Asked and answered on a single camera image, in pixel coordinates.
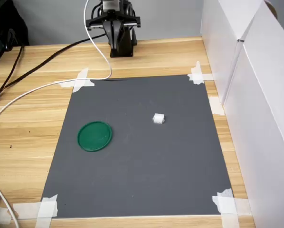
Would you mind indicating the small white plastic terminal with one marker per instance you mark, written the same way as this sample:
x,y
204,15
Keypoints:
x,y
158,118

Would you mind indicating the round green lid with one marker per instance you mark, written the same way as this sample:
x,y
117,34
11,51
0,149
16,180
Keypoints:
x,y
94,136

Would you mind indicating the white partition board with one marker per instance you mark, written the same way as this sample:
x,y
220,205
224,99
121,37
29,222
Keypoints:
x,y
218,47
263,130

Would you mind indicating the black equipment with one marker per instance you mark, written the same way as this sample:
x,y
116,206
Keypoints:
x,y
4,19

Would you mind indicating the small metal clip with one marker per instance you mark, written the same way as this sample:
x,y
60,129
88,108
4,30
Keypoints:
x,y
241,40

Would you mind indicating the beige tape strip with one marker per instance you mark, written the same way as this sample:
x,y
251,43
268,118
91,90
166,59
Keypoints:
x,y
215,105

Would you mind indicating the dark grey mat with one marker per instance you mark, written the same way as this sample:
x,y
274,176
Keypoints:
x,y
142,166

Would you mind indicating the brown tape roll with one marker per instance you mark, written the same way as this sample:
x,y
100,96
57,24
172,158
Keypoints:
x,y
272,10

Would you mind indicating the white tape strip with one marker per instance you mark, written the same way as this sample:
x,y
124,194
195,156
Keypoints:
x,y
0,215

